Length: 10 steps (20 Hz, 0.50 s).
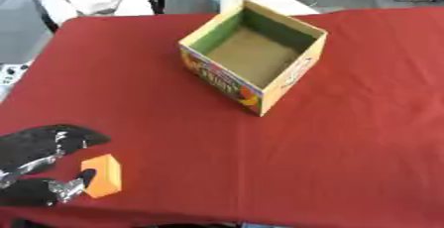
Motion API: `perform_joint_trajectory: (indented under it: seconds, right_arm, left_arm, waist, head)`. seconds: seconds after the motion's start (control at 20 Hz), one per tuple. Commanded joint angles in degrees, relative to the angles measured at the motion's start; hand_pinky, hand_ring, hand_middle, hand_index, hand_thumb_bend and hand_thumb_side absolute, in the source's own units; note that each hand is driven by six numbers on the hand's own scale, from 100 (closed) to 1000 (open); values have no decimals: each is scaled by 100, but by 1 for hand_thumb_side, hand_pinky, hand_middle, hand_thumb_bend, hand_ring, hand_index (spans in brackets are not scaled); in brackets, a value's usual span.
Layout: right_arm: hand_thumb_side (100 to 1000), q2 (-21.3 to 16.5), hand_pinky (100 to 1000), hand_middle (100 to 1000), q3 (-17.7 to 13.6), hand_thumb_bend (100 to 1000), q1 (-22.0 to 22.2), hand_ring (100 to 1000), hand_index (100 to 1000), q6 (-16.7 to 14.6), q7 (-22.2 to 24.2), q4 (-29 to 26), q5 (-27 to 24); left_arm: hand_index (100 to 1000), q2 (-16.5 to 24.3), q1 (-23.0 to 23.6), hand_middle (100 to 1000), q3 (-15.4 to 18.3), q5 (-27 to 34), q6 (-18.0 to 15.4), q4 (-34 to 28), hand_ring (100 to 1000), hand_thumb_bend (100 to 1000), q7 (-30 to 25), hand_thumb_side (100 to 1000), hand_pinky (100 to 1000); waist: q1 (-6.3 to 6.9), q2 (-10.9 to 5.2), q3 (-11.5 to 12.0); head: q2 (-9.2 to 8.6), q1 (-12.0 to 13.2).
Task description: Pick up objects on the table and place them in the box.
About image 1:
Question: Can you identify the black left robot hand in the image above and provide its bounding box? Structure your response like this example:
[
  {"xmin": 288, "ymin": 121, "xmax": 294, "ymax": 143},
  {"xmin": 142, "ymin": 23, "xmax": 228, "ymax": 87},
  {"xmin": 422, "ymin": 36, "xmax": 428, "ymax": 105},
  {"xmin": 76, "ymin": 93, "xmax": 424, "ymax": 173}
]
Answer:
[{"xmin": 0, "ymin": 124, "xmax": 113, "ymax": 208}]

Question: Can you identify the open cardboard box green inside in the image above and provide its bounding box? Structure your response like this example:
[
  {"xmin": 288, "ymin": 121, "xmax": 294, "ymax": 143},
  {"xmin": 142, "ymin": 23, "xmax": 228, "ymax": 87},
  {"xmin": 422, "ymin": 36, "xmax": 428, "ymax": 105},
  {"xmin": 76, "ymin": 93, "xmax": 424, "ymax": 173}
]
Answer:
[{"xmin": 176, "ymin": 0, "xmax": 330, "ymax": 118}]

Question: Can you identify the grey device with knobs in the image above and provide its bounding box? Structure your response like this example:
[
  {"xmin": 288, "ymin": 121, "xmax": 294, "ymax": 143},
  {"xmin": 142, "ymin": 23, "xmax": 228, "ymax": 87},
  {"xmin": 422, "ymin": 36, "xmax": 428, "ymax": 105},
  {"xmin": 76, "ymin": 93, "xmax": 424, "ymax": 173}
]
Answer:
[{"xmin": 0, "ymin": 60, "xmax": 35, "ymax": 87}]

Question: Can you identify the orange rectangular block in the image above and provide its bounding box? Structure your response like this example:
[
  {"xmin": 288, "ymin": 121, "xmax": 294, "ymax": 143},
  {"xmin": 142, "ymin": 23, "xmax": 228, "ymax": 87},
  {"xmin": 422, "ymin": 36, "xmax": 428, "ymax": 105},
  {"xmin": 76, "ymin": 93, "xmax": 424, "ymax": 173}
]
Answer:
[{"xmin": 79, "ymin": 153, "xmax": 125, "ymax": 199}]

